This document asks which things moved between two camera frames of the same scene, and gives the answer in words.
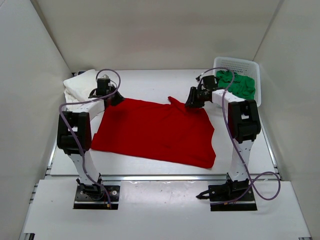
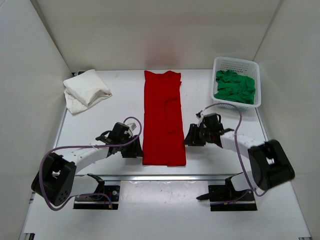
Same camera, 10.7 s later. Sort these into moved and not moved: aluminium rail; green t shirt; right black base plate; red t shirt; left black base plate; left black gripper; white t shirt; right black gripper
Moved: right black gripper; left black gripper; red t shirt
Not moved: aluminium rail; right black base plate; white t shirt; green t shirt; left black base plate
